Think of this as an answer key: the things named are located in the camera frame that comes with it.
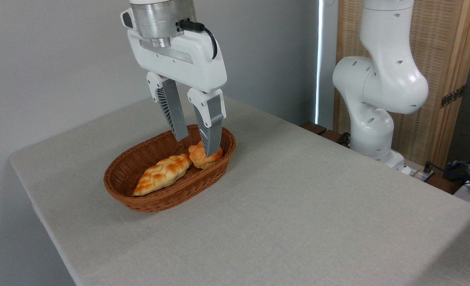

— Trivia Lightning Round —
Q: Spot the brown wicker basket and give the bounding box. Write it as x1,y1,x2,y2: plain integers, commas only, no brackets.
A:
103,124,236,213

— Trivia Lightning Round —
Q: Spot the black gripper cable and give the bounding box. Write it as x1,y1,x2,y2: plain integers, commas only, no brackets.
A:
176,19,218,60

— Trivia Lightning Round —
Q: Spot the black power plug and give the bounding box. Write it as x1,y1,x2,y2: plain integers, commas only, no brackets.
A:
412,161,435,182

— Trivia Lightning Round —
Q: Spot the wooden woven folding screen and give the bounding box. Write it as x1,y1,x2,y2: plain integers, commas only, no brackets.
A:
334,0,470,172

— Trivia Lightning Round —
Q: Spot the long braided bread loaf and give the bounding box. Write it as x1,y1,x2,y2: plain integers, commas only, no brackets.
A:
133,154,192,197

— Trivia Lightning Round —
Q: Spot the grey tablecloth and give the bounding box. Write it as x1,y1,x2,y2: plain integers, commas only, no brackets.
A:
8,84,470,286

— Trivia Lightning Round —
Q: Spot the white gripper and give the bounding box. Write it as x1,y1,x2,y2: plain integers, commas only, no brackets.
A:
120,9,228,158

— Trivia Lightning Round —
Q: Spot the metal screen hinge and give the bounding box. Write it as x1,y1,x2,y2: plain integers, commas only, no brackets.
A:
441,85,466,108

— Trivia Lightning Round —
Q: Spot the round braided bread bun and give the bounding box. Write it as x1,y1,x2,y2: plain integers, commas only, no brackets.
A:
188,141,223,170

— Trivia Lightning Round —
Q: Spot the dark grey cable bundle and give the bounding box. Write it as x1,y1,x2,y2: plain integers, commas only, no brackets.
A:
434,160,470,188

